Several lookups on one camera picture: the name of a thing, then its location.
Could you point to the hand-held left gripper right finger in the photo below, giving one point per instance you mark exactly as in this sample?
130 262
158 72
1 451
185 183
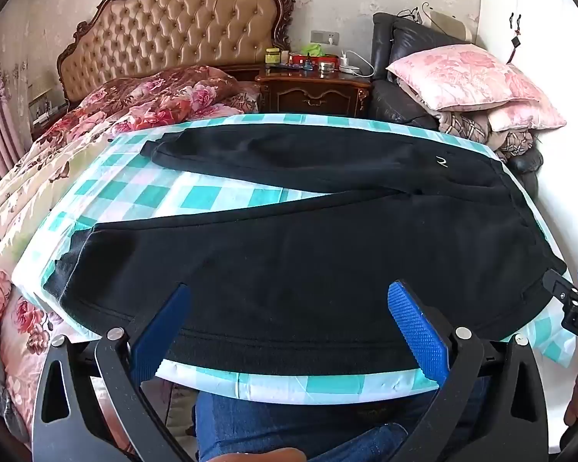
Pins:
414 327

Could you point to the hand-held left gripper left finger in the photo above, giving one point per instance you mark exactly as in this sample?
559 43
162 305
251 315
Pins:
161 327

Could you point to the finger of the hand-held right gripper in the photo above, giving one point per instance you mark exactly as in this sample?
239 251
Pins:
558 285

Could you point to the black pants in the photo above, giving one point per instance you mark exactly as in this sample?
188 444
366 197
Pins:
318 260

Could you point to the green white checkered cloth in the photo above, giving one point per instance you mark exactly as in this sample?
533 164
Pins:
197 197

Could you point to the person's blue jeans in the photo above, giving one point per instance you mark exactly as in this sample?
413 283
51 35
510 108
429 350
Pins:
269 418

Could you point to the small pink floral pillow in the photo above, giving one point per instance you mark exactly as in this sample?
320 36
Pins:
534 115

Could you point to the beige plaid blanket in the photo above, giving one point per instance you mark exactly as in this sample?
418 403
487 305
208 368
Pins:
462 122

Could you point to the floral quilt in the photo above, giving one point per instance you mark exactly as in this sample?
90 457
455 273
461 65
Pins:
53 154

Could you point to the black leather armchair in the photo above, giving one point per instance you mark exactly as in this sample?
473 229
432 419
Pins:
395 101

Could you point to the white wardrobe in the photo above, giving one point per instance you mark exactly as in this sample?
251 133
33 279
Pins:
549 57

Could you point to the large pink floral pillow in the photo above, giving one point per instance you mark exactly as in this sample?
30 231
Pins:
462 74

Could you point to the dark wooden nightstand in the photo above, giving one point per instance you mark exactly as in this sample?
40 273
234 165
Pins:
313 91

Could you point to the pink patterned curtain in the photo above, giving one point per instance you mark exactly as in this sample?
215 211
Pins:
0 120

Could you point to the white power strip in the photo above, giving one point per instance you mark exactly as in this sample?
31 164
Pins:
349 65

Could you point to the round metal tin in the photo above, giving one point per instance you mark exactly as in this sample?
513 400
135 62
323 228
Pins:
327 67

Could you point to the red tin box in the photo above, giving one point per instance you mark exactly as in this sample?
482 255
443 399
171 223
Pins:
313 60

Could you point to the yellow lidded jar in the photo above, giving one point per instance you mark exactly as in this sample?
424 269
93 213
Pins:
271 56

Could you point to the green crumpled bag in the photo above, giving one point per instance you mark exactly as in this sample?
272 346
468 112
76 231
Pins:
312 50

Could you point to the tufted tan bed headboard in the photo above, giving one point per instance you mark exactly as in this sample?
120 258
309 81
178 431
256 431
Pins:
173 24

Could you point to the white wall socket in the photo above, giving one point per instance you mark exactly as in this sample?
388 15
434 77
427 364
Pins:
325 37

